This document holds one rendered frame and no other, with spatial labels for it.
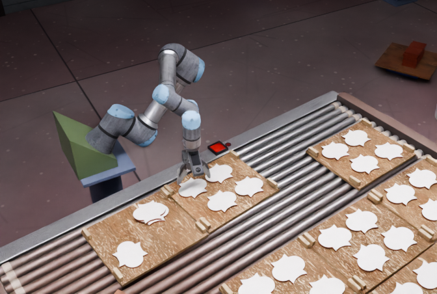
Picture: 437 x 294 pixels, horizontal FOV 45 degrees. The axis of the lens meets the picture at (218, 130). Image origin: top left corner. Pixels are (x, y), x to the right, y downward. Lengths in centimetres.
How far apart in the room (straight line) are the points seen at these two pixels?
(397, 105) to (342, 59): 88
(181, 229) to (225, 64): 316
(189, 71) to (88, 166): 67
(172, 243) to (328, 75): 325
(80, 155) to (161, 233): 60
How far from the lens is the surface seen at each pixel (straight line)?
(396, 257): 228
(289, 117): 294
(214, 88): 489
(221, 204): 237
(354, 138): 280
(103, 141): 265
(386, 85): 512
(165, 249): 222
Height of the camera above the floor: 261
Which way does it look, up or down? 37 degrees down
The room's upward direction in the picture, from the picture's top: 1 degrees counter-clockwise
